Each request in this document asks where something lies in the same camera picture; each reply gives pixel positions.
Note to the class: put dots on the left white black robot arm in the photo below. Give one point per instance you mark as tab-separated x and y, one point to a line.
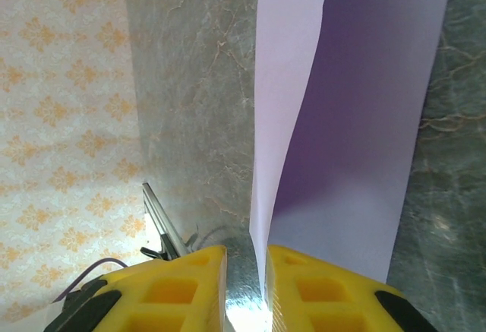
150	251

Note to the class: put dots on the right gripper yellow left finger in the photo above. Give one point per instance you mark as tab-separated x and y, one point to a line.
171	294

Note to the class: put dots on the purple paper sheet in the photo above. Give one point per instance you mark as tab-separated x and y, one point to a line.
360	119

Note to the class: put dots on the long aluminium rail frame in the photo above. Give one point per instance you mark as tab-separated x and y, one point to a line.
163	222

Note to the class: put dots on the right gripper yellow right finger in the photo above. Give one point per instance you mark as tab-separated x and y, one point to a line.
322	301

